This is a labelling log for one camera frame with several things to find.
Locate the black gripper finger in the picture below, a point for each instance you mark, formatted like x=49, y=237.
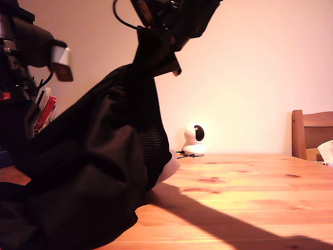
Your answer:
x=166, y=60
x=15, y=119
x=147, y=49

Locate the black shorts with white stripes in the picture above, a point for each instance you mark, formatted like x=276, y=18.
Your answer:
x=91, y=169

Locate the red paper packet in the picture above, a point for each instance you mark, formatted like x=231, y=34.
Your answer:
x=49, y=109

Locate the white paper chopstick sleeve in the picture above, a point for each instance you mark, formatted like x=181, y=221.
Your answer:
x=46, y=95

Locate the dark blue box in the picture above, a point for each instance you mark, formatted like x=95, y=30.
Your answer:
x=5, y=160

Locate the wooden chair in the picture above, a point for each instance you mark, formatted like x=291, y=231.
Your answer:
x=297, y=135

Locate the white tissue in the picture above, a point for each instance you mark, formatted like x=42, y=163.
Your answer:
x=326, y=150

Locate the patterned tissue box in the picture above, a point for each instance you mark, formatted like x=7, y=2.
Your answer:
x=325, y=163

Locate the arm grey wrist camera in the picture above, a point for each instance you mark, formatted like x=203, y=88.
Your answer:
x=62, y=62

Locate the white dome security camera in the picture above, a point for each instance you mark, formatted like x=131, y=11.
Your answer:
x=193, y=148

